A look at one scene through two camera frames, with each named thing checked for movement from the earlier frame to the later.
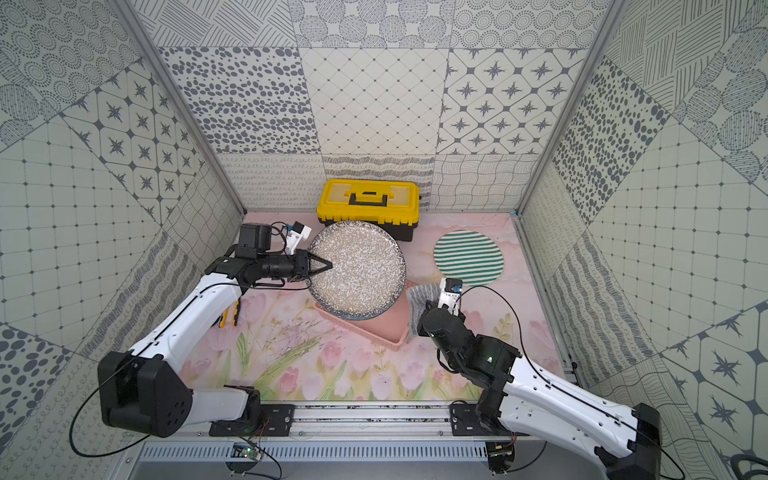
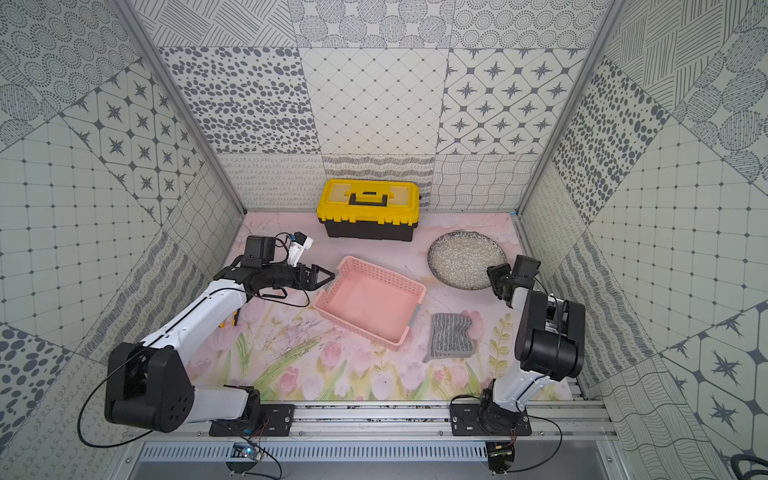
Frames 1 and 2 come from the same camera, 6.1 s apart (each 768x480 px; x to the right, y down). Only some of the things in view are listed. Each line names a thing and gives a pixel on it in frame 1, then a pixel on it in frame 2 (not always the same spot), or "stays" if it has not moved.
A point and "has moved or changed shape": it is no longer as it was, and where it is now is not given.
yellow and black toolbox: (392, 204) stays
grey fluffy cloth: (417, 297) has moved or changed shape
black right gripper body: (452, 359) -> (500, 277)
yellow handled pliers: (224, 315) stays
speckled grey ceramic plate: (368, 272) -> (461, 259)
